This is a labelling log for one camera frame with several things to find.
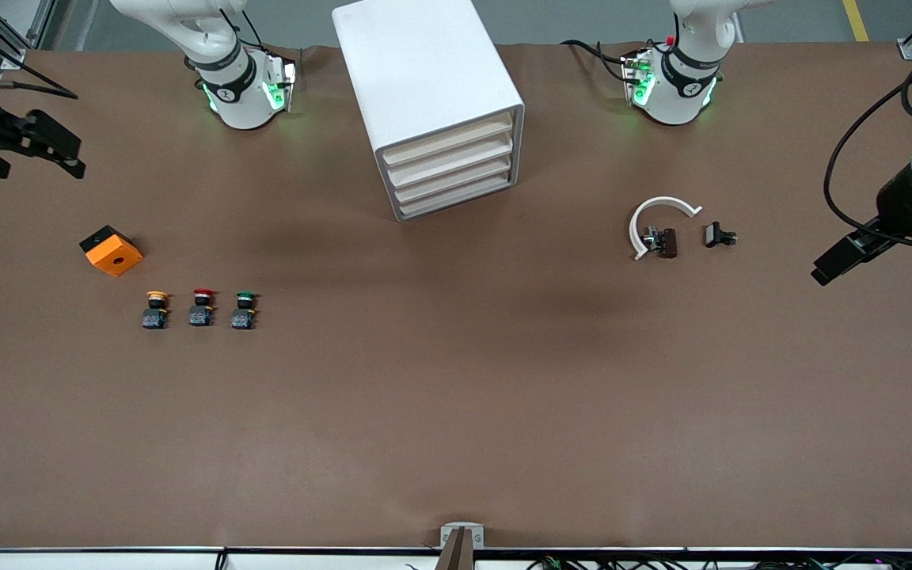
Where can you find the red push button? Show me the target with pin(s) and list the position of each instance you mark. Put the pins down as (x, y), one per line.
(202, 313)

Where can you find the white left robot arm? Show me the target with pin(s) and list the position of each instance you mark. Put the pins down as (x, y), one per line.
(678, 87)

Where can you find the small black clip part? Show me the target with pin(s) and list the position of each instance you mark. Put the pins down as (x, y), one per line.
(716, 235)

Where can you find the grey metal edge bracket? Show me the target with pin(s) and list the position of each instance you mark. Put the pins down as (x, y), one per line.
(462, 529)

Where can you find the green push button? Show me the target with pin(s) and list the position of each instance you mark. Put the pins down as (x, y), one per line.
(243, 315)

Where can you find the brown paper table cover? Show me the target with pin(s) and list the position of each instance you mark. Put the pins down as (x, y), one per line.
(456, 412)

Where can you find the yellow push button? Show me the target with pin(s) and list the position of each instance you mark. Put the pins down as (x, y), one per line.
(155, 315)

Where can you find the orange box with hole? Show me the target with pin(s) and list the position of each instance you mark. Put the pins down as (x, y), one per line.
(114, 255)

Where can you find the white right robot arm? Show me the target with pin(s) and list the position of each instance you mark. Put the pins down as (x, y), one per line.
(234, 87)

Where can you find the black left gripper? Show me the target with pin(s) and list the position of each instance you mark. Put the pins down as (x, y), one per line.
(893, 199)

